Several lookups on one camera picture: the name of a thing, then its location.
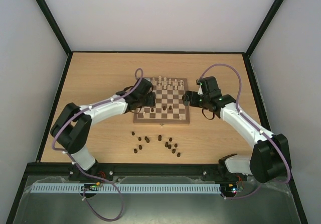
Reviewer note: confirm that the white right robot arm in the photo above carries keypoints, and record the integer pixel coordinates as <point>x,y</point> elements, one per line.
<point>270,152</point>

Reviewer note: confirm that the light blue cable duct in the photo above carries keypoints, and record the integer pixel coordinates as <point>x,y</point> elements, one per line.
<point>127,188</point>

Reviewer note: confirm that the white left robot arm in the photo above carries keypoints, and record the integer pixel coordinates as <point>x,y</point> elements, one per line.
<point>72,126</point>

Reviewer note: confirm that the black frame post right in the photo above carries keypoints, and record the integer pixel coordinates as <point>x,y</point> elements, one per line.
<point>264,26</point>

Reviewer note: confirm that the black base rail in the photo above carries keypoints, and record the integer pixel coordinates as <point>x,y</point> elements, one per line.
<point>207,172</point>

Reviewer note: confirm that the black frame post left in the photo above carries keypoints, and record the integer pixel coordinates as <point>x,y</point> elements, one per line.
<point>54,26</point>

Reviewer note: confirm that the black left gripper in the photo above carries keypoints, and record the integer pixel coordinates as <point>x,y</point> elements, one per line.
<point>152,102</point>

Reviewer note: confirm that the wooden chess board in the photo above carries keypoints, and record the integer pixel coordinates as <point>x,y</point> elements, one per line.
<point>165,97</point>

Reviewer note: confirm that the black frame post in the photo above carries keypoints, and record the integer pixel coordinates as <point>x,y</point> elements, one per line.
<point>264,26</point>
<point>54,26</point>

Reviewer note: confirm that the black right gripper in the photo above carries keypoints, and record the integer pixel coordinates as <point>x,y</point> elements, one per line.
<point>188,98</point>

